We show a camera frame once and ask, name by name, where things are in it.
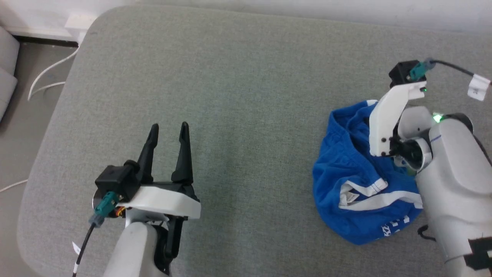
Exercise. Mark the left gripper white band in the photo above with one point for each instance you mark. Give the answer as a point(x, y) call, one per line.
point(165, 202)

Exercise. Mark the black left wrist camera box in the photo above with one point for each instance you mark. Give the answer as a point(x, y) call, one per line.
point(115, 179)

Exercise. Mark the grey-green fabric sofa cushion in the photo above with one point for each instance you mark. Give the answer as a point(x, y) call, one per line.
point(246, 115)

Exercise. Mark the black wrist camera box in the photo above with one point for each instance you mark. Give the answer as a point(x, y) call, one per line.
point(399, 74)
point(115, 179)

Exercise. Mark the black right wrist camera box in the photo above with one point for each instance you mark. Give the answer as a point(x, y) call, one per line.
point(399, 74)

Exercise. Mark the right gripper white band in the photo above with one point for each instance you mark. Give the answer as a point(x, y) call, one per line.
point(384, 119)

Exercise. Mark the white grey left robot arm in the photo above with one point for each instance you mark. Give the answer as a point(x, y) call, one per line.
point(132, 250)

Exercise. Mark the blue garment with white stripes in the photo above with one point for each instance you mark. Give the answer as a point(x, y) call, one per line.
point(342, 165)

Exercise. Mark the white wall socket box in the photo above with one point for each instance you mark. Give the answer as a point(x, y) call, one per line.
point(80, 24)

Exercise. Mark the light grey seat cushion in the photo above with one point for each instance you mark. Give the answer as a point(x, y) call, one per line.
point(7, 73)

